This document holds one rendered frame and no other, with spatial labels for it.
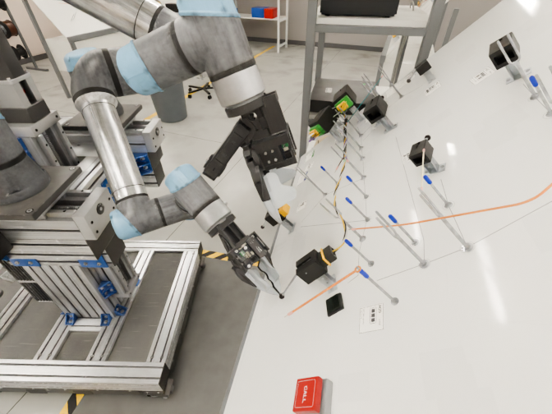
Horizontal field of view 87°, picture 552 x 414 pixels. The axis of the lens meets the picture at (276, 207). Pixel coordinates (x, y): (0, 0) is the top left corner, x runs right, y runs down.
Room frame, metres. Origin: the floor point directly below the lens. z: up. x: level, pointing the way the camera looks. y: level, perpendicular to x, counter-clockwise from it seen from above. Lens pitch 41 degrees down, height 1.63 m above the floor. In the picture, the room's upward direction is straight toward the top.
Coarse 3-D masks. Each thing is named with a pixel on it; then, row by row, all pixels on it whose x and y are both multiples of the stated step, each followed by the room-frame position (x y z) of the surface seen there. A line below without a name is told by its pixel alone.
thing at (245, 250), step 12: (228, 216) 0.45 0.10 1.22; (216, 228) 0.44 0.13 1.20; (228, 228) 0.44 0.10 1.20; (228, 240) 0.42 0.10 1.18; (240, 240) 0.42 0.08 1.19; (252, 240) 0.42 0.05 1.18; (228, 252) 0.42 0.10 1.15; (240, 252) 0.40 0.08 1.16; (252, 252) 0.41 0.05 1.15; (264, 252) 0.41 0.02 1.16; (240, 264) 0.38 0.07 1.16; (252, 264) 0.39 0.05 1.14
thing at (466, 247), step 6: (426, 198) 0.33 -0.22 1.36; (426, 204) 0.32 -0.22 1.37; (432, 204) 0.33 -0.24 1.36; (432, 210) 0.32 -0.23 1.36; (438, 210) 0.33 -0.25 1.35; (438, 216) 0.31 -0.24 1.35; (444, 222) 0.32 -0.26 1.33; (450, 228) 0.32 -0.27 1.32; (456, 234) 0.31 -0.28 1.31; (462, 240) 0.31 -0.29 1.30; (462, 246) 0.31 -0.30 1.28; (468, 246) 0.31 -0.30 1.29
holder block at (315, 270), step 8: (304, 256) 0.41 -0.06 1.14; (312, 256) 0.40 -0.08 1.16; (296, 264) 0.40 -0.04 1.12; (304, 264) 0.39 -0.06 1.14; (312, 264) 0.38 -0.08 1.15; (320, 264) 0.38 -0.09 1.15; (296, 272) 0.38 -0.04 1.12; (304, 272) 0.37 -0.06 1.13; (312, 272) 0.37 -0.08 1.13; (320, 272) 0.37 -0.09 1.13; (304, 280) 0.37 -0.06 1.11; (312, 280) 0.37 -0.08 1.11
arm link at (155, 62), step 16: (160, 32) 0.46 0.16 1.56; (128, 48) 0.46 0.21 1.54; (144, 48) 0.45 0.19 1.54; (160, 48) 0.45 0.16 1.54; (176, 48) 0.44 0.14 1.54; (128, 64) 0.45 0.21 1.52; (144, 64) 0.44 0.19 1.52; (160, 64) 0.44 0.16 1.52; (176, 64) 0.44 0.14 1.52; (128, 80) 0.45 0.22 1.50; (144, 80) 0.45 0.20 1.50; (160, 80) 0.45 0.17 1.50; (176, 80) 0.46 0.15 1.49
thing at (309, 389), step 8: (304, 384) 0.17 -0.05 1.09; (312, 384) 0.17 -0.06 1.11; (320, 384) 0.17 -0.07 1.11; (296, 392) 0.17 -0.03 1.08; (304, 392) 0.16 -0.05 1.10; (312, 392) 0.16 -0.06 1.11; (320, 392) 0.16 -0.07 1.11; (296, 400) 0.15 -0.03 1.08; (304, 400) 0.15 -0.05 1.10; (312, 400) 0.15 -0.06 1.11; (320, 400) 0.15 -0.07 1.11; (296, 408) 0.14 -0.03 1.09; (304, 408) 0.14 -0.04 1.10; (312, 408) 0.14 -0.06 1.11
